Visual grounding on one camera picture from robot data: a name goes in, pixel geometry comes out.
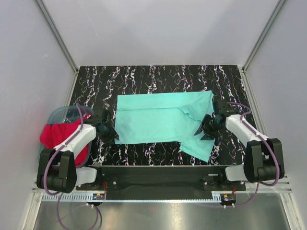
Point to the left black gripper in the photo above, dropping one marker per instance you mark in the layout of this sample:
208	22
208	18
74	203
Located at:
112	134

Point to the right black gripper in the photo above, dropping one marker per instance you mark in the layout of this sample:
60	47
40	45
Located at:
208	134

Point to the teal t shirt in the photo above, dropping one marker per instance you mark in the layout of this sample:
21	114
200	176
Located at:
165	117

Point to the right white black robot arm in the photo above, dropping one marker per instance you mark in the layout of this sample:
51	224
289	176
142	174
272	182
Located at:
263	161

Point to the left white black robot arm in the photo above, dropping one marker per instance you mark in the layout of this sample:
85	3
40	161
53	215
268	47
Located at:
57	172

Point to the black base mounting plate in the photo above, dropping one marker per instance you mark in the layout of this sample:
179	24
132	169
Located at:
209	178

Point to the translucent blue plastic basket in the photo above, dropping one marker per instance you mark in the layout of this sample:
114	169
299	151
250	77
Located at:
62	115

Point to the red t shirt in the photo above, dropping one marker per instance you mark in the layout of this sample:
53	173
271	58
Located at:
55	134

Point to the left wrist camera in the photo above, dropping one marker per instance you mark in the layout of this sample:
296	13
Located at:
101	115

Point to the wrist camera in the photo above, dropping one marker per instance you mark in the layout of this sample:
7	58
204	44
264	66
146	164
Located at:
101	115
223	108

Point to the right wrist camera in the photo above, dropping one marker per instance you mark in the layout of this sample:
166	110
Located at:
223	108

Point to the white slotted cable duct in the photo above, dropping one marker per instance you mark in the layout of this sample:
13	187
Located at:
95	197

